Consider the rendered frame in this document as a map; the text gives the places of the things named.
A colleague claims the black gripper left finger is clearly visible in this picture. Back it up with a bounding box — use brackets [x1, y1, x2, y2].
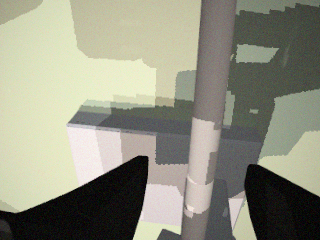
[0, 156, 149, 240]

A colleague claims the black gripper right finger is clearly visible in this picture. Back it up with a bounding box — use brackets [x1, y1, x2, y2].
[244, 164, 320, 240]

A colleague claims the grey cylinder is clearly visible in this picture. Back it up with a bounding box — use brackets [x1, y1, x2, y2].
[181, 0, 237, 240]

